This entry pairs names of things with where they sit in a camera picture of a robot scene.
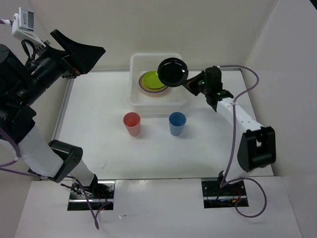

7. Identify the blue plastic cup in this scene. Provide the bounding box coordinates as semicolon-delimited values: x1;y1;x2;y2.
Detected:
168;112;186;136

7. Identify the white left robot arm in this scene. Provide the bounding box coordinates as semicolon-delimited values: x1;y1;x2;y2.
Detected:
0;30;105;198

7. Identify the red plastic cup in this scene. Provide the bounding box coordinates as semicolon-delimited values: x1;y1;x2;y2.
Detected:
123;112;141;136

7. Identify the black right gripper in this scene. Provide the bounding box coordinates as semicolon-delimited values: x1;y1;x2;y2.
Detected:
182;70;211;96

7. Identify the black plastic plate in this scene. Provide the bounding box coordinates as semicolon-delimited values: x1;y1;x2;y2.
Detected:
157;58;189;87

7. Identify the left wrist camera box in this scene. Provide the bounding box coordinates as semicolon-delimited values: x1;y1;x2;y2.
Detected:
12;7;46;51

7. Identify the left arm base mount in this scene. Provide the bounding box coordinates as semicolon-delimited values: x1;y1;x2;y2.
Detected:
61;180;115;211

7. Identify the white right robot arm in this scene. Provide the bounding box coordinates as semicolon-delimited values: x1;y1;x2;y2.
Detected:
182;66;276;195

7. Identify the purple plastic plate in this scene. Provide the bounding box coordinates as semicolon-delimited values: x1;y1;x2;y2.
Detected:
138;73;168;92

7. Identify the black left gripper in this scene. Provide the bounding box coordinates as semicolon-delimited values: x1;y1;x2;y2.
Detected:
12;29;106;106

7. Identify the round bamboo woven plate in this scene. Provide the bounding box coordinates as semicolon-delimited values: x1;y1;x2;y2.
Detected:
139;71;168;93

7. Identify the translucent white plastic bin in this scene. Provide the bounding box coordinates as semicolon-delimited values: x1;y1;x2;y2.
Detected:
127;53;187;117

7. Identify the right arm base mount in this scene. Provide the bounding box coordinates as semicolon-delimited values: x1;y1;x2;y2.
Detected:
201;179;249;209

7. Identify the green plastic plate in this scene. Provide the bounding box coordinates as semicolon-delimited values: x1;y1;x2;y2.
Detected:
143;71;165;89

